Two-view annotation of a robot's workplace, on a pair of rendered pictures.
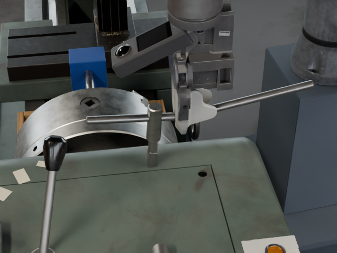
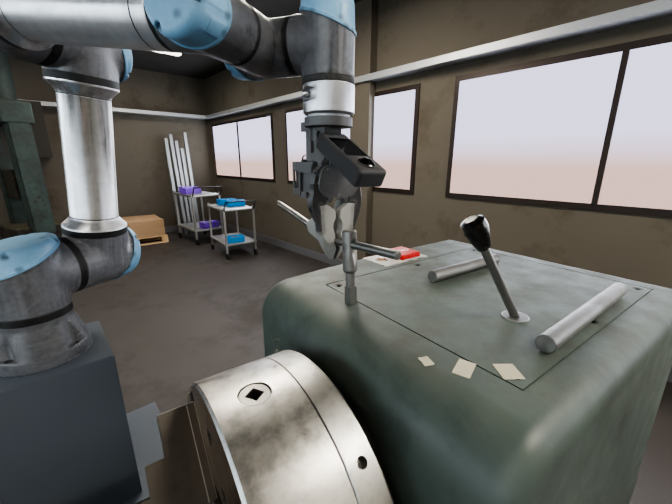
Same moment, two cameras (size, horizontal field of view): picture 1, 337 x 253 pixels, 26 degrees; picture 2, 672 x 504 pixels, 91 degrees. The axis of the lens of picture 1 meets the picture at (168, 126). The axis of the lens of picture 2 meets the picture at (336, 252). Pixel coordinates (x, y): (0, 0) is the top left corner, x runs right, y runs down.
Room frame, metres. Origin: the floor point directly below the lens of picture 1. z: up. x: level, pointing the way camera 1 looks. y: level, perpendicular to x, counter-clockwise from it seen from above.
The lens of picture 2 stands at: (1.06, 0.43, 1.47)
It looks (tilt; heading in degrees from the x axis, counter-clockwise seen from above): 16 degrees down; 243
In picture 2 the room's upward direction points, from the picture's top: straight up
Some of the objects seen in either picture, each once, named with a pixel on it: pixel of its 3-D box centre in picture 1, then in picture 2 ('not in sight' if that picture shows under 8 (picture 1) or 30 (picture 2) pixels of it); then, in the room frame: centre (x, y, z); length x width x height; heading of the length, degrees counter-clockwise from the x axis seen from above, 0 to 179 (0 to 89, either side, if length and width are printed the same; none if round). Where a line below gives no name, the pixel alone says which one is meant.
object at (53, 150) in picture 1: (55, 152); (475, 233); (0.72, 0.15, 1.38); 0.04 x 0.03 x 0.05; 8
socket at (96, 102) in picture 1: (90, 109); (255, 405); (1.01, 0.14, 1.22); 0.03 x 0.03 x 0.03
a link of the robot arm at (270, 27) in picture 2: not in sight; (258, 47); (0.92, -0.10, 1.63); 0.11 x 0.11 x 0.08; 44
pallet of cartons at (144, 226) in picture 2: not in sight; (125, 231); (1.80, -6.55, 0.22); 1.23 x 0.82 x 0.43; 15
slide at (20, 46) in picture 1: (91, 47); not in sight; (1.61, 0.20, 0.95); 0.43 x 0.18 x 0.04; 98
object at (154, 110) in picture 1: (153, 136); (350, 267); (0.83, 0.02, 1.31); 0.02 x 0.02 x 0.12
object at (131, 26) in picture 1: (115, 36); not in sight; (1.59, 0.14, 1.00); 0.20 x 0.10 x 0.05; 8
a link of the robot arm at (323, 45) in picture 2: not in sight; (325, 42); (0.84, -0.04, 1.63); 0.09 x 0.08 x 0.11; 134
